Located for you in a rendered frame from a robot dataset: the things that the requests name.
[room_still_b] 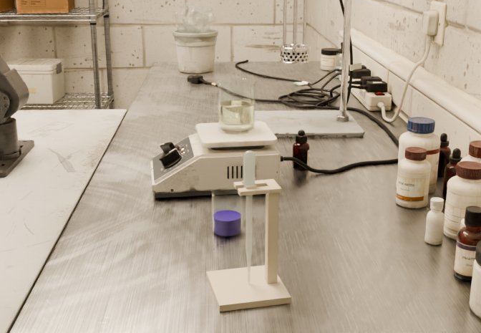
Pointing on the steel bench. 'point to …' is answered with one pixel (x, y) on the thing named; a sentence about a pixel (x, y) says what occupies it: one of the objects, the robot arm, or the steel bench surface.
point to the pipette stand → (227, 303)
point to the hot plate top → (206, 129)
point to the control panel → (177, 163)
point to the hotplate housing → (215, 170)
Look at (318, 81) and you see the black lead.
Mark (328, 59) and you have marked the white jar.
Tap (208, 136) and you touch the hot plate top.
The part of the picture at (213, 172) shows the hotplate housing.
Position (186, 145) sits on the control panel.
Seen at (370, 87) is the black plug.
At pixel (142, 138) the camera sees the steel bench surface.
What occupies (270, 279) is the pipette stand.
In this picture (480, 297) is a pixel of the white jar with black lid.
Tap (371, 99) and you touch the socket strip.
